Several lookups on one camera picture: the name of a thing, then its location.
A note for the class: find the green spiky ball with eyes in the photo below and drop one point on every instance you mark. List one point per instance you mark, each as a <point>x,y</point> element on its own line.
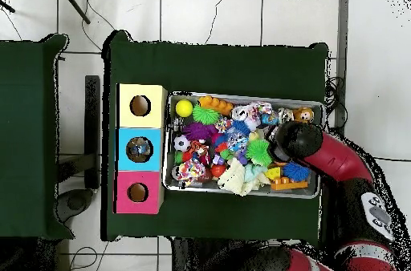
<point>258,153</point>

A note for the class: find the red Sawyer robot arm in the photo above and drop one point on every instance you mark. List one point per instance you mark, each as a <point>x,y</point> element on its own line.
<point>337,158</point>

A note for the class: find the clear mesh bin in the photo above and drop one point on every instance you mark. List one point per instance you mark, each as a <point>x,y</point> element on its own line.
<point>192,187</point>

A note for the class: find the wooden box with three holes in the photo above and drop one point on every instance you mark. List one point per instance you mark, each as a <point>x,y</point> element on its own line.
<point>151,117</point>

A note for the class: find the purple spiky ball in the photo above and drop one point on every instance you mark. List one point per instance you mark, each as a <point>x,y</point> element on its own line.
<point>199,131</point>

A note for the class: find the small soccer ball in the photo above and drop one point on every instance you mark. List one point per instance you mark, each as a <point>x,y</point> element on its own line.
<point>181,142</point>

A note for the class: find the orange toy block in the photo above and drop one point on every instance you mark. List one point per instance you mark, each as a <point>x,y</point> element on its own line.
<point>216,104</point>

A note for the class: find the yellow ball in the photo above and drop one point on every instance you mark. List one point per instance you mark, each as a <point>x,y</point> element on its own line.
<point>184,108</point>

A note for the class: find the blue spiky ball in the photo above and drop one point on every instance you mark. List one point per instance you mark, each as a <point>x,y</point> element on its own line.
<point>241,126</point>

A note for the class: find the colourful patterned cloth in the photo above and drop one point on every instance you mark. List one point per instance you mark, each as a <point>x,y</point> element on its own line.
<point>189,171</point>

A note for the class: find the cream knitted cloth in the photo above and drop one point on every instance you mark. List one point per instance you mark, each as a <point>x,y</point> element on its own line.
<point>234,178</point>

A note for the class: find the dark green tablecloth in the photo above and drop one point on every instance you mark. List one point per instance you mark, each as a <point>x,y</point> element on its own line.
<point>25,123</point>
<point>208,69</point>

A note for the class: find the brown plush monkey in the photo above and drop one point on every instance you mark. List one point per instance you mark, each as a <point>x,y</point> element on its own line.
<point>303,114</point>

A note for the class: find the black flat panel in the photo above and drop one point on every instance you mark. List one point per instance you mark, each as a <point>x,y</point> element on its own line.
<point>92,123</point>

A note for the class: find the black tripod leg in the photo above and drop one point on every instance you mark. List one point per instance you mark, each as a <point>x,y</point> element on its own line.
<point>74,4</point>
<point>8,6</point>

